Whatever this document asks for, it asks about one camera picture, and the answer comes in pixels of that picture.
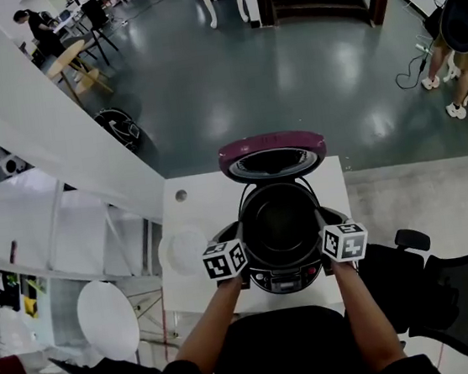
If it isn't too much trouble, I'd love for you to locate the white square table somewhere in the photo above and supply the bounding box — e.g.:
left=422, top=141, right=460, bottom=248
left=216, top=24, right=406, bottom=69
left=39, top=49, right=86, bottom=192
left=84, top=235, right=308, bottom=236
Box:
left=147, top=154, right=363, bottom=331

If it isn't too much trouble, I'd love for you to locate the white perforated steamer tray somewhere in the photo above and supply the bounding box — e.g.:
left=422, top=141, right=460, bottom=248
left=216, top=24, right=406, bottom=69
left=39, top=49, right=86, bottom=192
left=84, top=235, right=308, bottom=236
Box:
left=162, top=225, right=213, bottom=279

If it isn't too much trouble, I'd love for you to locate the black round device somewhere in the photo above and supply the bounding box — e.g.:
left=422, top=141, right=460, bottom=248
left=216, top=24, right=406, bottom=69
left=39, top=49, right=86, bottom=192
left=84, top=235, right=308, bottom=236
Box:
left=92, top=104, right=144, bottom=158

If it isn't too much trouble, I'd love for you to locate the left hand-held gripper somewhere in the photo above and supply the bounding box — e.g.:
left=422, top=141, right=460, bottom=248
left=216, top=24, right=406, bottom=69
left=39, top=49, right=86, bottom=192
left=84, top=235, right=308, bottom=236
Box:
left=198, top=220, right=254, bottom=290

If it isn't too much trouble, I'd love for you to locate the black pot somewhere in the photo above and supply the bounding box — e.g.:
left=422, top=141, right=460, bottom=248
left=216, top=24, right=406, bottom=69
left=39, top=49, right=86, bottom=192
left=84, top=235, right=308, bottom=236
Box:
left=238, top=179, right=328, bottom=268

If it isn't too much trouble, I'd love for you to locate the round white side table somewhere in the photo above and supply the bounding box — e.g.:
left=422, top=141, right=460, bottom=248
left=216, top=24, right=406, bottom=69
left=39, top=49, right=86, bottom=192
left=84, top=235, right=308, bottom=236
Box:
left=73, top=271, right=171, bottom=369

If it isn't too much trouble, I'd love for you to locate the white metal frame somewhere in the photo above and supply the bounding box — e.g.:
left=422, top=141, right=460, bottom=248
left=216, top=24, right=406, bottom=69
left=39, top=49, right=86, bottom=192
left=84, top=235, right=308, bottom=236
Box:
left=0, top=162, right=164, bottom=301

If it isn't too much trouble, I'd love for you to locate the black floor cable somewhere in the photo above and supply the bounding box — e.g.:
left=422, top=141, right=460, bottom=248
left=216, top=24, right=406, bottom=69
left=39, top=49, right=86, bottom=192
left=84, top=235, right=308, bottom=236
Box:
left=392, top=51, right=434, bottom=91

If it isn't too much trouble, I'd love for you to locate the black mesh office chair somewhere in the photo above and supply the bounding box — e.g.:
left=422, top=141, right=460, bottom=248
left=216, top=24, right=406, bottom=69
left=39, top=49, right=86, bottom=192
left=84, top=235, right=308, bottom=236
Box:
left=353, top=220, right=468, bottom=368

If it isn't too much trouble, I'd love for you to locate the maroon rice cooker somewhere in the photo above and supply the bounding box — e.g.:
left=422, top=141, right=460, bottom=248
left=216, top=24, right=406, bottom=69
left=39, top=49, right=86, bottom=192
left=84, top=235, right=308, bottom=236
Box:
left=215, top=124, right=360, bottom=300

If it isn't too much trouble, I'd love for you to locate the person's right forearm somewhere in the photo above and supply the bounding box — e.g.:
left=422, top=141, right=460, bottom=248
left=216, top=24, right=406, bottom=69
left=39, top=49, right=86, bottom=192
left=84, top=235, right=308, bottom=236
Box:
left=330, top=253, right=409, bottom=374

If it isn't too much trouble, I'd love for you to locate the round wooden table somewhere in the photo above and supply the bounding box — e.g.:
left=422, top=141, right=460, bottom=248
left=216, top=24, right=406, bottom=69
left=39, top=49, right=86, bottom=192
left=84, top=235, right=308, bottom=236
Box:
left=43, top=36, right=117, bottom=110

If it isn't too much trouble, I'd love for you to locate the yellow box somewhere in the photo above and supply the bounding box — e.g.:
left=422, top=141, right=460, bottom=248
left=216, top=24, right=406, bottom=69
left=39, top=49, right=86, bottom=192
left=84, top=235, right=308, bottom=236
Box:
left=19, top=277, right=50, bottom=319

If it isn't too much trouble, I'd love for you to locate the person's left forearm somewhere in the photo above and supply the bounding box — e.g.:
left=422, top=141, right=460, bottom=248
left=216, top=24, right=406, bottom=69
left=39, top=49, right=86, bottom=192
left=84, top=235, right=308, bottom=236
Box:
left=166, top=276, right=256, bottom=374

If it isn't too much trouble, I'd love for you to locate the white long desk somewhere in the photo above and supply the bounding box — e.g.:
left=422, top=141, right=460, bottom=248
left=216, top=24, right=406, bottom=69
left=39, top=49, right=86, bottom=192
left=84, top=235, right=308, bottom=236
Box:
left=0, top=156, right=160, bottom=287

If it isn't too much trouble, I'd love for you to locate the person's black shirt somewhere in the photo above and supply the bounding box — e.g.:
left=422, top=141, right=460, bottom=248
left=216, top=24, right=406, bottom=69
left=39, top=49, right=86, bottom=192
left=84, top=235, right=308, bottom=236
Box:
left=147, top=291, right=444, bottom=374

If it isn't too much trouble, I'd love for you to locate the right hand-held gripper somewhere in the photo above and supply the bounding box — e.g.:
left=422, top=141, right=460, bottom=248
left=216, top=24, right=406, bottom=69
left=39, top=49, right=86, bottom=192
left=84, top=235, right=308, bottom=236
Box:
left=313, top=203, right=374, bottom=277

